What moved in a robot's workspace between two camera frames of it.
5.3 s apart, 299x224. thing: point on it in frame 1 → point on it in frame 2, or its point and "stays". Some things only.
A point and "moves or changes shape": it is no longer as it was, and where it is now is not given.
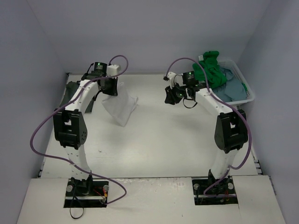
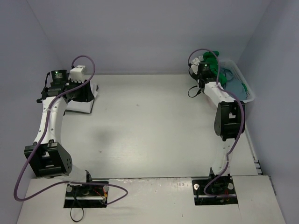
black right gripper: (170, 97) → (201, 69)
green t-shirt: (214, 75) stays
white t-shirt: (121, 106) moves or changes shape
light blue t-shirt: (231, 90) stays
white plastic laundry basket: (231, 64) stays
